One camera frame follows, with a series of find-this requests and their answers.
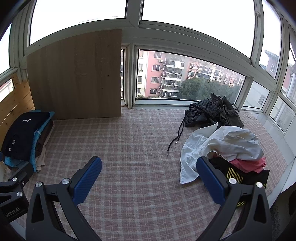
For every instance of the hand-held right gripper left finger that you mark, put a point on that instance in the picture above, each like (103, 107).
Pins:
(87, 180)

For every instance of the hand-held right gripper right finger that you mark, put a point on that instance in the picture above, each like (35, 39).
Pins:
(210, 183)

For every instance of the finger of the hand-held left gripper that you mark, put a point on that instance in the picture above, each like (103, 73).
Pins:
(23, 172)

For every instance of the pink t-shirt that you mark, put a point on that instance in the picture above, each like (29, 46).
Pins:
(247, 164)

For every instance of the stack of folded clothes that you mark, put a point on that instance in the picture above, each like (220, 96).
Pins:
(34, 153)

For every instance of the beige folded garment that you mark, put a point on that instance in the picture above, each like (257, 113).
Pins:
(40, 160)

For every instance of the black garment with yellow stripes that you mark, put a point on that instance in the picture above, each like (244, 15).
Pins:
(240, 178)

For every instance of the white collared shirt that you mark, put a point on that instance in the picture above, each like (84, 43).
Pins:
(194, 148)

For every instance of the brown folded garment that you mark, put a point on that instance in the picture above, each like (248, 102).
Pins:
(44, 139)

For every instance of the navy folded garment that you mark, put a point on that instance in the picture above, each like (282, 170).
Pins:
(23, 132)

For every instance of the pink plaid blanket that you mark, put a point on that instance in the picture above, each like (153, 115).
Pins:
(138, 143)

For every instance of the pine wood board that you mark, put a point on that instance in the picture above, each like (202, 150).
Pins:
(16, 102)

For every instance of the dark grey garment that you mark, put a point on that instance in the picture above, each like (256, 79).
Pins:
(231, 113)

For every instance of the green tree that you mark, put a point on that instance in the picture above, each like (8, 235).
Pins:
(203, 89)

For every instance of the light wooden board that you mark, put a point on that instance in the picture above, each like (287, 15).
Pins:
(76, 76)

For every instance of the apartment buildings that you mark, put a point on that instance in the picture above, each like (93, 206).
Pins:
(150, 69)

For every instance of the white window frame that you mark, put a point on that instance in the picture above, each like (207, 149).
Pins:
(133, 23)

